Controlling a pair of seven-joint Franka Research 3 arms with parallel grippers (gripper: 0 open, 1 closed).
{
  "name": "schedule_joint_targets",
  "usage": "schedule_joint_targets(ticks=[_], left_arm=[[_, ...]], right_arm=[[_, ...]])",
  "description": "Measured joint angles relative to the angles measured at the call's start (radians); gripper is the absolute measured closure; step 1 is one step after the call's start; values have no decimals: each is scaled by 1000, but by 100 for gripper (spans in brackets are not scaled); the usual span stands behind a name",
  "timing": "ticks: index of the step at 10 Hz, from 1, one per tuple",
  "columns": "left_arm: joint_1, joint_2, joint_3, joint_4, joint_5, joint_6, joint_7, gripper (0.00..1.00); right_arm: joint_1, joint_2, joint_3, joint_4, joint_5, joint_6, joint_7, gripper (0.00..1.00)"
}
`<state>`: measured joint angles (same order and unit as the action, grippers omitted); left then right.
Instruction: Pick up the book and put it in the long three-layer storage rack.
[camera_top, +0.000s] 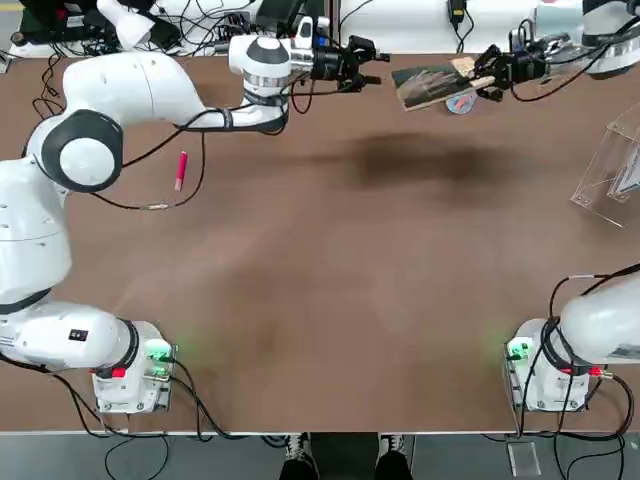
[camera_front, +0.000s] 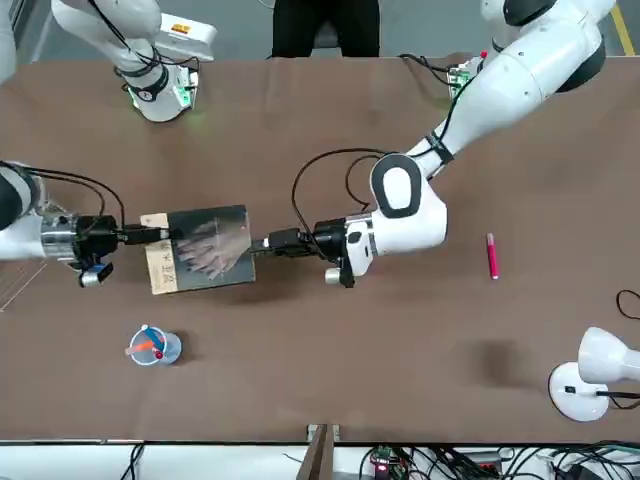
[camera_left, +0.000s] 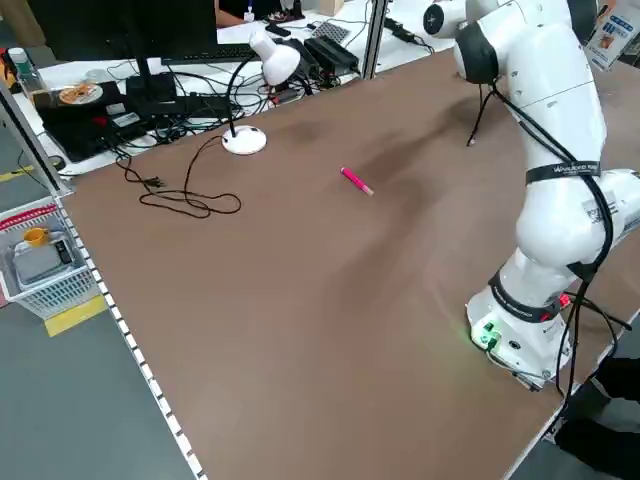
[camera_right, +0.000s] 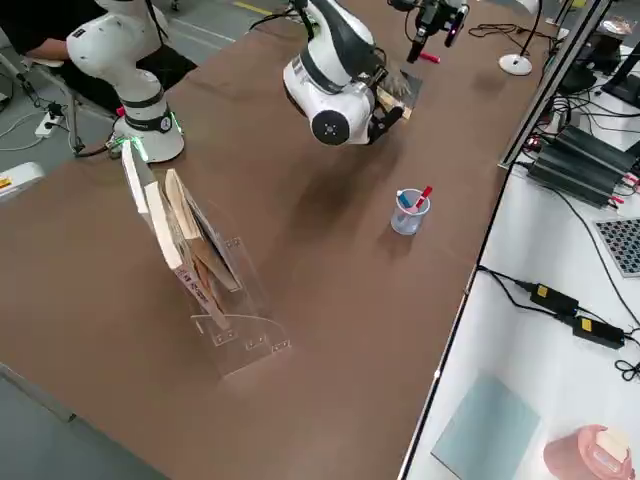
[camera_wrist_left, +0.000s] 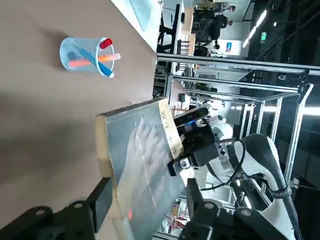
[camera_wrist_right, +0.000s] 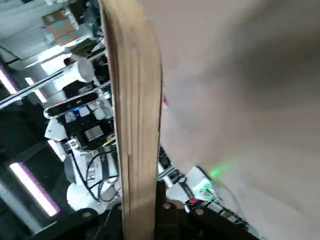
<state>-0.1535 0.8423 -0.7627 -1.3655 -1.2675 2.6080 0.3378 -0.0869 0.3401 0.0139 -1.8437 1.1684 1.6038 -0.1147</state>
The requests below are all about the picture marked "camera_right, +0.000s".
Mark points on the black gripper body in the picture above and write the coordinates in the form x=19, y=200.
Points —
x=430, y=12
x=375, y=107

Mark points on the dark book with hands cover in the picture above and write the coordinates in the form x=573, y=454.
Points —
x=407, y=92

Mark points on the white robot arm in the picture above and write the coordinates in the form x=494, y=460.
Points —
x=140, y=75
x=457, y=20

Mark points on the large white book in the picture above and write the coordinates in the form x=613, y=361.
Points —
x=150, y=210

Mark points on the clear acrylic three-tier rack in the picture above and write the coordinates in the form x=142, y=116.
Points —
x=250, y=350

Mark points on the pink highlighter pen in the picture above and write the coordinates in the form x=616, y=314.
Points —
x=430, y=57

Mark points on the blue marker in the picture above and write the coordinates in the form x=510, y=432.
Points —
x=409, y=199

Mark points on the red capped marker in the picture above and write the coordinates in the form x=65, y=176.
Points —
x=426, y=192

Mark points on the white desk lamp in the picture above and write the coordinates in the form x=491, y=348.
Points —
x=515, y=65

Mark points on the clear plastic pen cup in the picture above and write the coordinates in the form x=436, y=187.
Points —
x=407, y=225

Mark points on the black finned power supply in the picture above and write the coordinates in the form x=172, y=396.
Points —
x=580, y=165

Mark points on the black power adapter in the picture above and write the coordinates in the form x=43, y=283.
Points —
x=597, y=330
x=552, y=297

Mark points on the black perforated panel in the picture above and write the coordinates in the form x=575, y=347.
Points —
x=622, y=245

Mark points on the white side table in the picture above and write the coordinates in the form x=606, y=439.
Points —
x=525, y=350

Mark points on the pale blue-grey sheet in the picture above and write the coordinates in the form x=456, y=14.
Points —
x=485, y=430

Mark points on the white power strip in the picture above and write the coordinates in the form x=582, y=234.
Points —
x=47, y=127

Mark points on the person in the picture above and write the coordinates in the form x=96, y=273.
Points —
x=30, y=20

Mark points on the white device with label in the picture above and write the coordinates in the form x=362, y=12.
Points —
x=20, y=180

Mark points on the pink lidded container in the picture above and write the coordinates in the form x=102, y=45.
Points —
x=570, y=455

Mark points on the aluminium frame post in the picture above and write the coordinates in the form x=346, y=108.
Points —
x=545, y=90

